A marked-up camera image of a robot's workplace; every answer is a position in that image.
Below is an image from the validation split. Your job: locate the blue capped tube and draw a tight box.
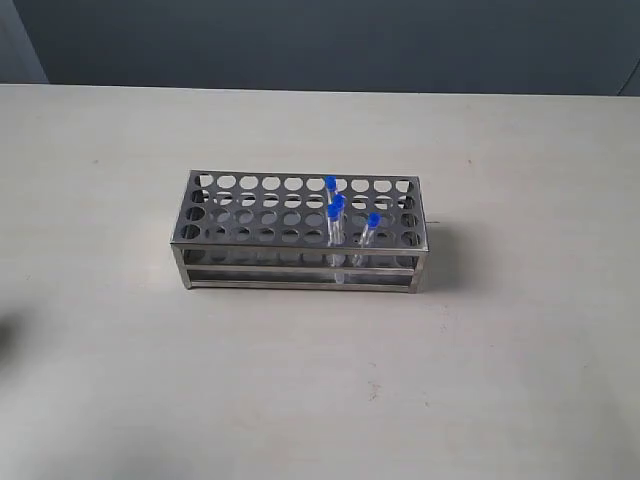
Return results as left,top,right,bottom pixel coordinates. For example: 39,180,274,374
327,201,344,268
324,175,337,204
352,212,380,267
332,194,345,245

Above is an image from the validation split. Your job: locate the stainless steel test tube rack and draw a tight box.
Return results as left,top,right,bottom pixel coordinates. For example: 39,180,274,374
170,170,429,293

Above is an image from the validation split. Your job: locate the blue capped tube back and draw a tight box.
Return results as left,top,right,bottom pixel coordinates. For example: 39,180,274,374
324,175,337,204

